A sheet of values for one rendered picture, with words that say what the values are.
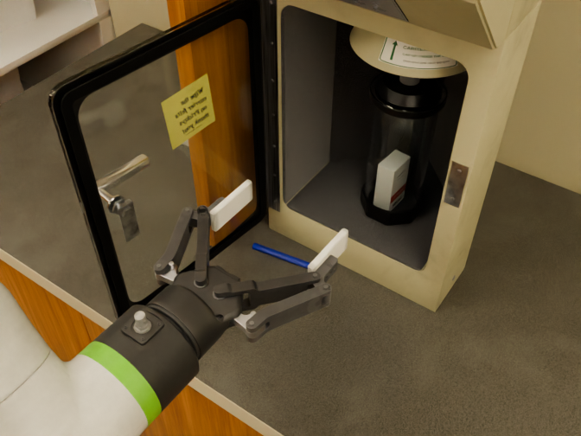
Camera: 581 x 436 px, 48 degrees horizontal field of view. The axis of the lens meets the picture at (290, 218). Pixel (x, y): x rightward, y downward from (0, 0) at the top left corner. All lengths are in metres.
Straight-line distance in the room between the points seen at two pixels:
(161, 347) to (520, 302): 0.65
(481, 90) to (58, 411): 0.54
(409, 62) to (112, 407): 0.52
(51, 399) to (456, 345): 0.63
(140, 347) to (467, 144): 0.45
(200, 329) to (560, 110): 0.84
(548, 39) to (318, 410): 0.72
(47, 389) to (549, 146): 1.01
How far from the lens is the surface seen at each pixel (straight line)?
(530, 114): 1.30
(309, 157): 1.09
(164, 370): 0.61
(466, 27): 0.68
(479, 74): 0.77
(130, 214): 0.83
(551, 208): 1.27
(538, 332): 1.07
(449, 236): 0.93
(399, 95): 0.91
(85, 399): 0.59
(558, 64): 1.24
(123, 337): 0.61
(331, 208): 1.07
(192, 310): 0.63
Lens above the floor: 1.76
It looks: 45 degrees down
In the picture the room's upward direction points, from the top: straight up
